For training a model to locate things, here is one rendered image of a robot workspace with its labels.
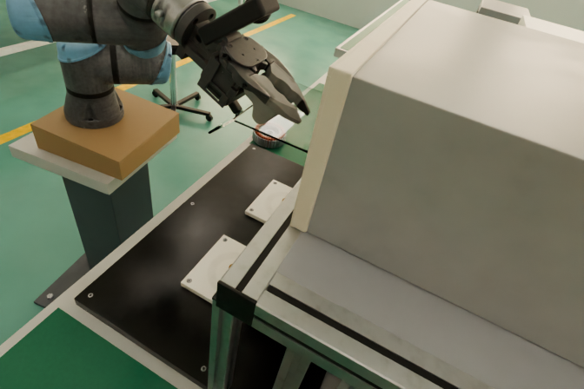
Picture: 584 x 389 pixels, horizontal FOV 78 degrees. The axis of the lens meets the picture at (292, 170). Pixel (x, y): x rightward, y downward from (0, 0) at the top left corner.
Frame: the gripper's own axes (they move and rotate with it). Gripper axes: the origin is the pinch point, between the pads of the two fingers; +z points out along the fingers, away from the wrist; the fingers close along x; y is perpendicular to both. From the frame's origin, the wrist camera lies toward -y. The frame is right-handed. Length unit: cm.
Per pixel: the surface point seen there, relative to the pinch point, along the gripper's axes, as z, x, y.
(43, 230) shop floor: -55, -15, 157
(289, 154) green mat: 4, -45, 46
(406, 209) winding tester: 15.2, 14.4, -9.6
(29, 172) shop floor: -91, -37, 174
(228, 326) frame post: 12.2, 24.1, 13.7
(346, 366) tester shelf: 20.6, 25.6, 0.1
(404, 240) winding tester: 18.0, 14.4, -6.6
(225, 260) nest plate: 9.0, 1.9, 40.5
